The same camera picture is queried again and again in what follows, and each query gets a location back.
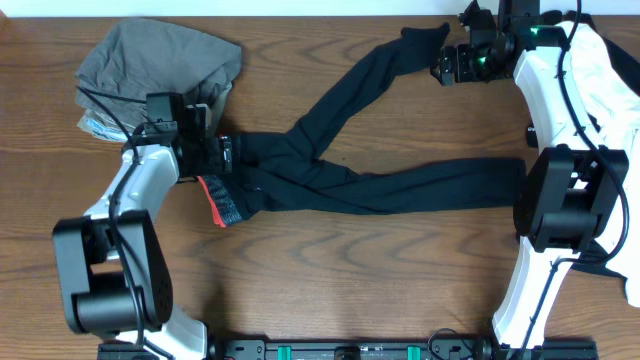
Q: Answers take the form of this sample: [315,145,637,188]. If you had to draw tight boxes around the black leggings with red waistband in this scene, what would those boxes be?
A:
[198,23,526,227]

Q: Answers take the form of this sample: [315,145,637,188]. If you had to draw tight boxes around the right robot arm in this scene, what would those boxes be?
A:
[434,16,631,359]

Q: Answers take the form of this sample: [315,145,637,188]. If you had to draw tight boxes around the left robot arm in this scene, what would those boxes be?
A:
[52,135,233,359]

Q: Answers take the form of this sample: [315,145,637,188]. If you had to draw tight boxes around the folded light blue garment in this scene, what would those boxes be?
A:
[77,110,127,143]

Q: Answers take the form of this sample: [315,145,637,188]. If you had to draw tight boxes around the folded grey-brown trousers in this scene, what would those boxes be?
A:
[75,18,242,97]

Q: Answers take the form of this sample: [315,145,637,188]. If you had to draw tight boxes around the black and white shirt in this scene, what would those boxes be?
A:
[524,9,640,309]

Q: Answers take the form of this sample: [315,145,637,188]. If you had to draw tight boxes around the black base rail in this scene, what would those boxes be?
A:
[97,338,599,360]

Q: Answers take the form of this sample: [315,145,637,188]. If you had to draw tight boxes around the small black looped cable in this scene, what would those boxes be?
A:
[428,327,476,360]

